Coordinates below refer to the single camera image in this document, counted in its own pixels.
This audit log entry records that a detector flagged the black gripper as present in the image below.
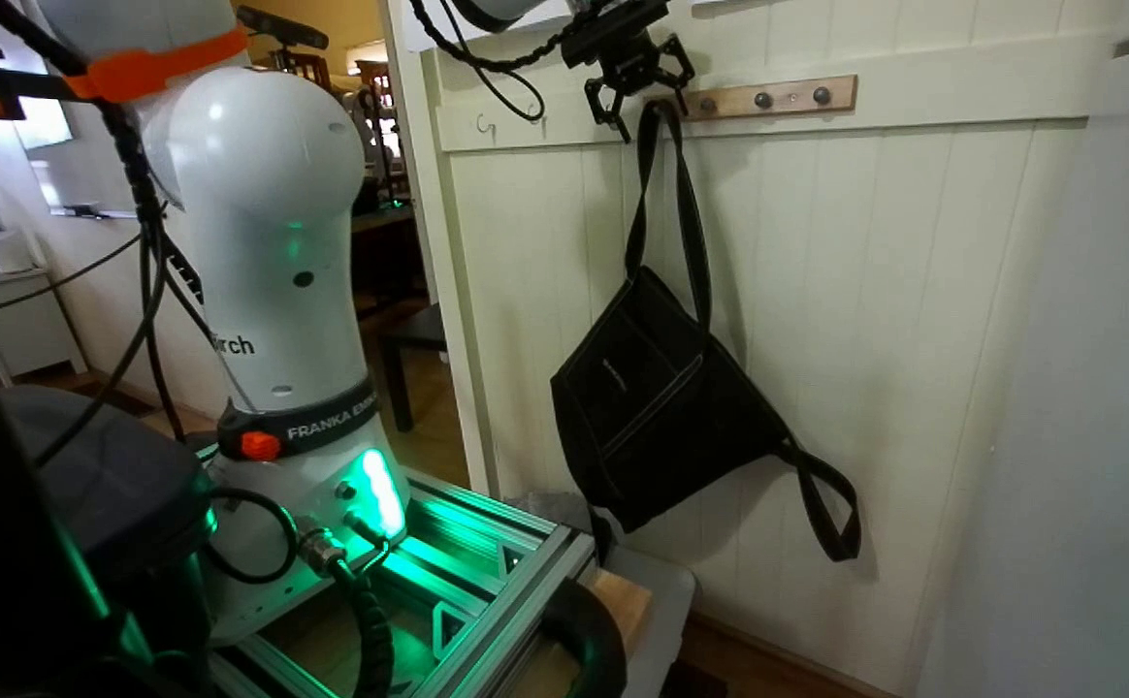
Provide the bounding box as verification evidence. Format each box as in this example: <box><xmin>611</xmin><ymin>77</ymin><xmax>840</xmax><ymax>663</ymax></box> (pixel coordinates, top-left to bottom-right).
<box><xmin>563</xmin><ymin>0</ymin><xmax>694</xmax><ymax>145</ymax></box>

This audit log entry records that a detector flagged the black tote bag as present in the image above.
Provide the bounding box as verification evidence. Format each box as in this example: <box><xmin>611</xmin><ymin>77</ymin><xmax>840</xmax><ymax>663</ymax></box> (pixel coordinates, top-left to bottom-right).
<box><xmin>546</xmin><ymin>95</ymin><xmax>864</xmax><ymax>567</ymax></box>

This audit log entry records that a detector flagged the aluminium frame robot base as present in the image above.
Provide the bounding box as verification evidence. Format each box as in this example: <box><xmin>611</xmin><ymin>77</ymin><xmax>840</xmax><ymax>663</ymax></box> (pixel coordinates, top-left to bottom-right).
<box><xmin>207</xmin><ymin>444</ymin><xmax>630</xmax><ymax>698</ymax></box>

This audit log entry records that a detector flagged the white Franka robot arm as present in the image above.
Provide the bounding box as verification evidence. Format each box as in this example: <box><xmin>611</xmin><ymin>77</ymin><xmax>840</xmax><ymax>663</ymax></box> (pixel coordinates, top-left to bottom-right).
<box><xmin>0</xmin><ymin>0</ymin><xmax>412</xmax><ymax>643</ymax></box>

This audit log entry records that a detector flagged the wooden peg rack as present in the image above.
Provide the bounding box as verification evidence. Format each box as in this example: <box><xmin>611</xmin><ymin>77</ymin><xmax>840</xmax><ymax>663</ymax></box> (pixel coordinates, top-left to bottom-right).
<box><xmin>687</xmin><ymin>75</ymin><xmax>858</xmax><ymax>123</ymax></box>

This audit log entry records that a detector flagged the dark wooden table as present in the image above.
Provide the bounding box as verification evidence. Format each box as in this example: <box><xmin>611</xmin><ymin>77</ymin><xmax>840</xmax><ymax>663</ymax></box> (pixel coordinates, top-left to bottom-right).
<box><xmin>353</xmin><ymin>209</ymin><xmax>445</xmax><ymax>429</ymax></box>

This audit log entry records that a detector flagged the white cabinet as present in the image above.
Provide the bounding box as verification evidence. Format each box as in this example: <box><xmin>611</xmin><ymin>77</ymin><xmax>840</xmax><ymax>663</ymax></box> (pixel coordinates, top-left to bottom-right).
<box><xmin>0</xmin><ymin>269</ymin><xmax>86</xmax><ymax>380</ymax></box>

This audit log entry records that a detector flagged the black box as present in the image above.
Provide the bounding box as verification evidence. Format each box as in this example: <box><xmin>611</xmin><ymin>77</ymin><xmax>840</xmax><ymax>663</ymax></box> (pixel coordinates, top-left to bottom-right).
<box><xmin>0</xmin><ymin>384</ymin><xmax>209</xmax><ymax>698</ymax></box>

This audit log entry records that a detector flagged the white wall hook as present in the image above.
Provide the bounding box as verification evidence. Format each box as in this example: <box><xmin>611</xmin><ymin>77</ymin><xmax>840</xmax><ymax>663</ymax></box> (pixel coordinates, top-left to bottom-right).
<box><xmin>472</xmin><ymin>116</ymin><xmax>500</xmax><ymax>147</ymax></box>

